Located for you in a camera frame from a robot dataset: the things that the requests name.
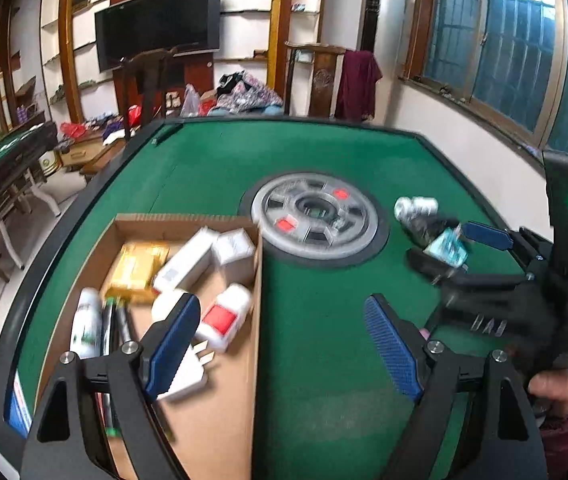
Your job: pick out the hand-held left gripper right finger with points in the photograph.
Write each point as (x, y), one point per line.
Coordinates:
(394, 350)

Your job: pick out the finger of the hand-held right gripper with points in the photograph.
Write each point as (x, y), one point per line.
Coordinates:
(429, 266)
(484, 235)

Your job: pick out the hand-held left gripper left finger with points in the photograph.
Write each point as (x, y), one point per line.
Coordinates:
(171, 345)

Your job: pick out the teal packet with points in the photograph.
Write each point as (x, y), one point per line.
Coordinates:
(446, 249)

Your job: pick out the plain white bottle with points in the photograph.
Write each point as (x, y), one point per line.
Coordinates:
(163, 305)

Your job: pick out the white medicine bottle red label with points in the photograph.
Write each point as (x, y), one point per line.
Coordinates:
(221, 317)

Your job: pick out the yellow packet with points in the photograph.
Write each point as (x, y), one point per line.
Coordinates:
(133, 270)

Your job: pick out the shallow cardboard box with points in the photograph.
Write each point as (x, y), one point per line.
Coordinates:
(218, 425)

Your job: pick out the person's right hand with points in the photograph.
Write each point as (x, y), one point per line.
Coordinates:
(559, 385)

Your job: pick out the white charger plug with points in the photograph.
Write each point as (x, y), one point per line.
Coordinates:
(191, 374)

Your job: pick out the small silver white container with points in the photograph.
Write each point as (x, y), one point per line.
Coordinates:
(414, 207)

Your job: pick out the long white box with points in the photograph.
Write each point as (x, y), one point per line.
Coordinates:
(183, 262)

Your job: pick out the white bottle green label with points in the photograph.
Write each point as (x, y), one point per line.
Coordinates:
(86, 325)

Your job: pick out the white cube box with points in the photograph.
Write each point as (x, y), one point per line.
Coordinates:
(234, 246)

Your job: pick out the round mahjong table centre panel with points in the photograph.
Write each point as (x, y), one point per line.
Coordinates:
(274, 210)

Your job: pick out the blue card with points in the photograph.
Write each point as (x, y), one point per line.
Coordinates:
(17, 405)

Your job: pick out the dark red garment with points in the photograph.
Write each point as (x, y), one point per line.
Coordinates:
(359, 85)

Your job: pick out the brown box on floor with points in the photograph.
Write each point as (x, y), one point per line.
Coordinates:
(86, 152)

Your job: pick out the carved brown wooden chair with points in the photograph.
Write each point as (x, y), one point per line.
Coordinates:
(321, 80)

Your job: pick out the white round appliance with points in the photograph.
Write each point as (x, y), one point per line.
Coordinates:
(47, 165)

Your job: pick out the red plastic bag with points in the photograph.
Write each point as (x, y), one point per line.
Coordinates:
(133, 115)
(72, 130)

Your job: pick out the tall white air conditioner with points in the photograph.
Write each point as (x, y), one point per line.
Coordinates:
(384, 15)

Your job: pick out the clear plastic bag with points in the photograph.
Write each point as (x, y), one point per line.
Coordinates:
(189, 102)

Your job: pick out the floral cloth pile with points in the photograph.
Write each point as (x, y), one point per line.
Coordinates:
(254, 95)

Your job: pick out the dark mahjong table green top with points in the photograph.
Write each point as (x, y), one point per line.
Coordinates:
(13, 147)

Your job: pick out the dark wooden chair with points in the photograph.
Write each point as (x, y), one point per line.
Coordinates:
(146, 80)

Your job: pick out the red-brown wooden cabinet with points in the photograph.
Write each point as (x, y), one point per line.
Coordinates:
(198, 77)

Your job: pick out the black flat television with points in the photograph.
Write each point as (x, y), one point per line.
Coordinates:
(158, 20)

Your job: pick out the barred window wooden frame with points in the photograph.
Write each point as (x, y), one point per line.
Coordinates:
(494, 35)

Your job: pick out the golden framed wall shelves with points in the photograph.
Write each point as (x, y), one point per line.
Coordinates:
(66, 35)

